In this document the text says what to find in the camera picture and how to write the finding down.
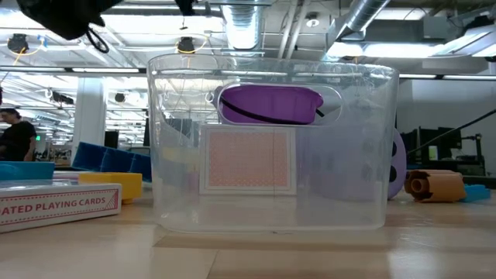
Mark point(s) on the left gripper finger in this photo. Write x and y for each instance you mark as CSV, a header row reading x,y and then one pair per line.
x,y
187,7

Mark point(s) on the blue plastic tray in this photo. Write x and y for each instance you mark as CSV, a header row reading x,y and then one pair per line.
x,y
108,160

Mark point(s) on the yellow toy block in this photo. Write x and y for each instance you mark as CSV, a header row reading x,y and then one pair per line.
x,y
112,182

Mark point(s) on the lavender foam die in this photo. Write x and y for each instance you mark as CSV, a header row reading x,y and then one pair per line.
x,y
401,162

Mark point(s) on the brown toy block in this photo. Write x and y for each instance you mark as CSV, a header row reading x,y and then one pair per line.
x,y
441,188

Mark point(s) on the small blue toy block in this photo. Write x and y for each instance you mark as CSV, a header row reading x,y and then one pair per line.
x,y
476,192

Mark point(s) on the round black ceiling speaker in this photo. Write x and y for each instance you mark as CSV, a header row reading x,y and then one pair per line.
x,y
120,97

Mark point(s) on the white pillar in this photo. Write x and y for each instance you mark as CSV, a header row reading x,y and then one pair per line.
x,y
89,116

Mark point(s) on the round ceiling fixture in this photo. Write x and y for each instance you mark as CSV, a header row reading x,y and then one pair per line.
x,y
312,22

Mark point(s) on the black speaker box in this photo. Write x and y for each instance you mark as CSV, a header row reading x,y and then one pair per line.
x,y
111,139

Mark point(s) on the person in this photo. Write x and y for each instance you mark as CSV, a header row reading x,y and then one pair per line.
x,y
17,139

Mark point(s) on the blue triangular toy block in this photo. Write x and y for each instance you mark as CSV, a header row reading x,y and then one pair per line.
x,y
23,170

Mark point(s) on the red-backed playing card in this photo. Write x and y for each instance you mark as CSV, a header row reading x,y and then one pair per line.
x,y
248,159

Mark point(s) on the long ceiling light panel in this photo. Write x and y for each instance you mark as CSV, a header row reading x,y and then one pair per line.
x,y
387,49

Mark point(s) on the clear plastic bin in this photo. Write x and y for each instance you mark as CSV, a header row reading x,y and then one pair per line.
x,y
271,213

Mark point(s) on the black monitors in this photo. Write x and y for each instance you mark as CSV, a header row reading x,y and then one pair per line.
x,y
430,143

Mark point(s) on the black stand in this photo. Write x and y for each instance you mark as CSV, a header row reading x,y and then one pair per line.
x,y
479,151

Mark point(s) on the black ceiling camera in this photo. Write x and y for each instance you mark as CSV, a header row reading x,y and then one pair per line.
x,y
17,42
186,44

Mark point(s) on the wide silver spiral duct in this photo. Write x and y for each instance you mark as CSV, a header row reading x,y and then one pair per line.
x,y
242,27

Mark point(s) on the slanted silver spiral duct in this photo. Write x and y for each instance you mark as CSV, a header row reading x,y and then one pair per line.
x,y
364,13

